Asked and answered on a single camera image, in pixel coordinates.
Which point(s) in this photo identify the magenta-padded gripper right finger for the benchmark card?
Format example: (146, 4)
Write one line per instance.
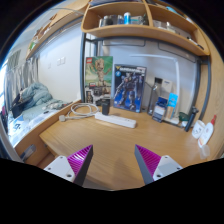
(148, 160)

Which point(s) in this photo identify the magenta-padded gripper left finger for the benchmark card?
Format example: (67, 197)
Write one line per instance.
(78, 160)

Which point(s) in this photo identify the black charger block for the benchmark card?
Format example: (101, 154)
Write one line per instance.
(105, 109)

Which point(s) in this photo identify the white power strip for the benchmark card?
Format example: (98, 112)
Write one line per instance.
(116, 120)

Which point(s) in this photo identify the small blue box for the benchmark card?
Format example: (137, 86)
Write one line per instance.
(159, 110)

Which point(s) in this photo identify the green round tin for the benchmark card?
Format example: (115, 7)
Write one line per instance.
(183, 117)

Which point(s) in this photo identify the small clear plastic container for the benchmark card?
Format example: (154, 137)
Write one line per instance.
(205, 151)

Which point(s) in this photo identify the black cylindrical device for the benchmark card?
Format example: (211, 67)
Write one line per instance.
(191, 118)

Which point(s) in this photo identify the light blue tall carton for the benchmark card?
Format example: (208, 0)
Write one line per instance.
(172, 105)

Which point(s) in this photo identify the clear bottle with black cap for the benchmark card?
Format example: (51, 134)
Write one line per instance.
(153, 98)

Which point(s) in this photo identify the white bottle with red cap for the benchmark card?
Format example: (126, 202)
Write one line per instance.
(206, 133)

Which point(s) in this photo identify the blue robot model kit box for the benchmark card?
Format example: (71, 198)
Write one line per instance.
(129, 87)

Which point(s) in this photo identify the white box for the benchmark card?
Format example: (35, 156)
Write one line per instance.
(165, 86)

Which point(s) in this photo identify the bed with teal bedding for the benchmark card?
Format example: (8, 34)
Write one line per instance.
(35, 96)

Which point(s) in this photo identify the white desk lamp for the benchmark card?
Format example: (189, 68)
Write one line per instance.
(178, 86)

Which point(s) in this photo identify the green tree-figure toy box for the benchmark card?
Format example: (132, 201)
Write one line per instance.
(99, 78)

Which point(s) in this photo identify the wooden shelf unit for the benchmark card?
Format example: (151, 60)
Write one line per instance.
(140, 31)

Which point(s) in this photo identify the dark metal desk frame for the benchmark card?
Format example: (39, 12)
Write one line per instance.
(82, 66)

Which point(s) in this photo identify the white wall switch plate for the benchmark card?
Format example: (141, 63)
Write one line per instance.
(61, 61)

